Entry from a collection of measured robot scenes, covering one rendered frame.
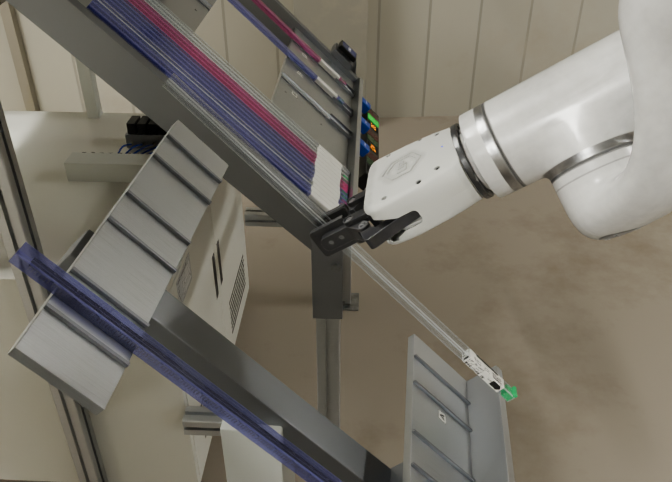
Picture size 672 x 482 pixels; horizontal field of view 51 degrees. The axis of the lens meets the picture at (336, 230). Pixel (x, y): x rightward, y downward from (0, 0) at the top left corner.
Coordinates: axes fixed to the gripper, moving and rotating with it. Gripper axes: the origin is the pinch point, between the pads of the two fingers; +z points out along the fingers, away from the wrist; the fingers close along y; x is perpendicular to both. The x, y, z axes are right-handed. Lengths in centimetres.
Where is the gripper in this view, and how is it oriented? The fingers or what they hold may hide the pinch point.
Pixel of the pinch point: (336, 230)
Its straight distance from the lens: 69.8
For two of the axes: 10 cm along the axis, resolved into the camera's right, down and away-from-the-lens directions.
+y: -1.1, 5.5, -8.3
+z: -8.2, 4.2, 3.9
